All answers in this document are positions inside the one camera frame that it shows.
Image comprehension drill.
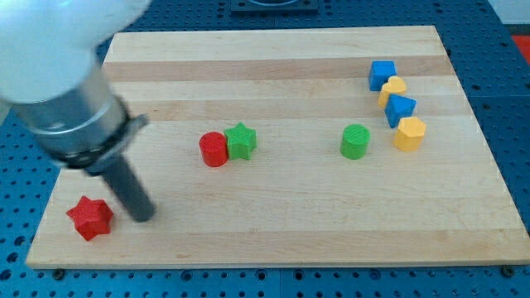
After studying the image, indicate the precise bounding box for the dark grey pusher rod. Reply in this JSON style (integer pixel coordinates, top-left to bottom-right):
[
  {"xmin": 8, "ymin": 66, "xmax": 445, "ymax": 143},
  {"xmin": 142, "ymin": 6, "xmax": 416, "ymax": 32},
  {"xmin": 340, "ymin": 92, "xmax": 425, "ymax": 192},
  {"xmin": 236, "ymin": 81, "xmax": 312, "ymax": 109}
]
[{"xmin": 85, "ymin": 154, "xmax": 156, "ymax": 222}]

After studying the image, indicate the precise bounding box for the yellow hexagon block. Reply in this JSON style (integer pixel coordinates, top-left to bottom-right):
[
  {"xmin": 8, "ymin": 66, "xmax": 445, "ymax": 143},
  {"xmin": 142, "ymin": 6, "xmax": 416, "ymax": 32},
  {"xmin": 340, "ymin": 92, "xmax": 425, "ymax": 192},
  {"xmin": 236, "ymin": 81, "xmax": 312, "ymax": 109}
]
[{"xmin": 393, "ymin": 117, "xmax": 426, "ymax": 152}]

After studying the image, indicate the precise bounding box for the green cylinder block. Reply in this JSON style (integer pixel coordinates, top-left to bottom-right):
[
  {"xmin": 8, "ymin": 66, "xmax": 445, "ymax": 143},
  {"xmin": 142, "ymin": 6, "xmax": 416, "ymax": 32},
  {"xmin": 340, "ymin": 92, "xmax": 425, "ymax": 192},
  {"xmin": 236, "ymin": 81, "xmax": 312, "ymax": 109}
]
[{"xmin": 340, "ymin": 124, "xmax": 371, "ymax": 160}]

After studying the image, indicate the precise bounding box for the wooden board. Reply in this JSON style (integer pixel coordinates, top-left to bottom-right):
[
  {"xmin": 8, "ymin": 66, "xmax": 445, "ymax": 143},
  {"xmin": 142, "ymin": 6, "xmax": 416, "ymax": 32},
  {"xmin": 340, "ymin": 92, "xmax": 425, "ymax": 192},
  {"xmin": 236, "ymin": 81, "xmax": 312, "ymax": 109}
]
[{"xmin": 26, "ymin": 26, "xmax": 529, "ymax": 269}]

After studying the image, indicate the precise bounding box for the red cylinder block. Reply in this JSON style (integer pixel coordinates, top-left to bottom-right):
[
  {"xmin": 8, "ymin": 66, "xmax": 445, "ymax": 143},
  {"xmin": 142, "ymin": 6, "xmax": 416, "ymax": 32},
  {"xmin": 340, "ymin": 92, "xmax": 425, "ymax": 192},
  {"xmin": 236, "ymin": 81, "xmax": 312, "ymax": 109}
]
[{"xmin": 199, "ymin": 132, "xmax": 229, "ymax": 167}]

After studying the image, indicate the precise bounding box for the yellow heart block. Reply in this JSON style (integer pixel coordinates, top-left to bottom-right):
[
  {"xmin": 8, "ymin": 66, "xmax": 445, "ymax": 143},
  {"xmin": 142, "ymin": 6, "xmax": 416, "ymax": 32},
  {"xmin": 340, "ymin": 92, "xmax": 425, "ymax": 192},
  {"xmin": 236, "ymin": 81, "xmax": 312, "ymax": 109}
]
[{"xmin": 378, "ymin": 75, "xmax": 407, "ymax": 108}]

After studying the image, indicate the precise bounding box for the blue triangle block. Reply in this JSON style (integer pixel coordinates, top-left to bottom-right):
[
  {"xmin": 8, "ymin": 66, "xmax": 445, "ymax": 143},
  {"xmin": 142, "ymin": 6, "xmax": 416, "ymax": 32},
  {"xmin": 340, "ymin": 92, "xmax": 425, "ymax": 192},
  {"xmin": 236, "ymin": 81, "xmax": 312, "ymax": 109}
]
[{"xmin": 384, "ymin": 94, "xmax": 417, "ymax": 128}]

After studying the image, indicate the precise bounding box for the red star block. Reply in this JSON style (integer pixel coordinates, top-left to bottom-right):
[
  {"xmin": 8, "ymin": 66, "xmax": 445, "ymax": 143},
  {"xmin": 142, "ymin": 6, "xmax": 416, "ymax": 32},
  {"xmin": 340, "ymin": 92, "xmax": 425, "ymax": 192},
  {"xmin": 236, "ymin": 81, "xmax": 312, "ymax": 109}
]
[{"xmin": 66, "ymin": 196, "xmax": 113, "ymax": 241}]

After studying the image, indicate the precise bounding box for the blue cube block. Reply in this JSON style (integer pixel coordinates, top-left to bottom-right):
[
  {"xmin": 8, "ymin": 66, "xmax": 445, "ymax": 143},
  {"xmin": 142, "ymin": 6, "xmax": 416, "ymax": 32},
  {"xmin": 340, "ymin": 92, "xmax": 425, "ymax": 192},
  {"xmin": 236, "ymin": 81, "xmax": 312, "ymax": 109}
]
[{"xmin": 369, "ymin": 60, "xmax": 397, "ymax": 91}]

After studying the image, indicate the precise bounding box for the green star block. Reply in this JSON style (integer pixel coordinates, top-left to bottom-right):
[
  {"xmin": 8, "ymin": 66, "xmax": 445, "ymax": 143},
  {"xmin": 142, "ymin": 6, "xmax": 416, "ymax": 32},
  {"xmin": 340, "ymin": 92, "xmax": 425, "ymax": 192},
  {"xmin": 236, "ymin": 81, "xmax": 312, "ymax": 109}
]
[{"xmin": 224, "ymin": 123, "xmax": 257, "ymax": 161}]

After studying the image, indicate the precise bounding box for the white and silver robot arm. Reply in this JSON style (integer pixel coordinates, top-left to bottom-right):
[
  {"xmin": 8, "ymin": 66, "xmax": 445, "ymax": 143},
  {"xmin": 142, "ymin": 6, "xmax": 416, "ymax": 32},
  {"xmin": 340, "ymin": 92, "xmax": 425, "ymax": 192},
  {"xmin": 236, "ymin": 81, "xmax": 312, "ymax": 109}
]
[{"xmin": 1, "ymin": 0, "xmax": 151, "ymax": 172}]

